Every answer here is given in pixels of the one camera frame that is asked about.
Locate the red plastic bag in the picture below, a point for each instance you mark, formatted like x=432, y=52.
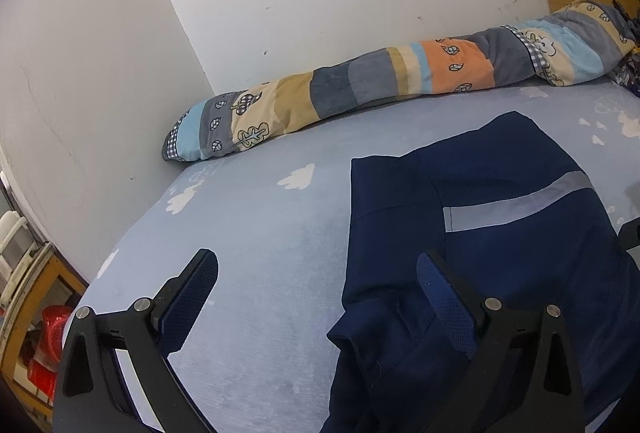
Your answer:
x=47, y=343

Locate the navy work jacket red collar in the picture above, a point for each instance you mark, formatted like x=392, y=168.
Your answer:
x=500, y=263

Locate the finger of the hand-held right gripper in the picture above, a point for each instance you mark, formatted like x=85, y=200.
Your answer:
x=632, y=237

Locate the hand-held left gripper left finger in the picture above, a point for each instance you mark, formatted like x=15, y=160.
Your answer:
x=192, y=293

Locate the rolled patchwork quilt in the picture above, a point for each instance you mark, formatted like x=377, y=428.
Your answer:
x=375, y=78

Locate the light blue cloud bed sheet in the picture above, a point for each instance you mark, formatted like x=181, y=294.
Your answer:
x=275, y=238

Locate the white rack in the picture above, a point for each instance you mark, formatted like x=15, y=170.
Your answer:
x=12, y=238

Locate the dark patterned cloth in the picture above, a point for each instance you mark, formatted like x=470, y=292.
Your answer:
x=627, y=73

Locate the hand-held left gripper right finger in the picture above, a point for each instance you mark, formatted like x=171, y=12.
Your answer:
x=445, y=303

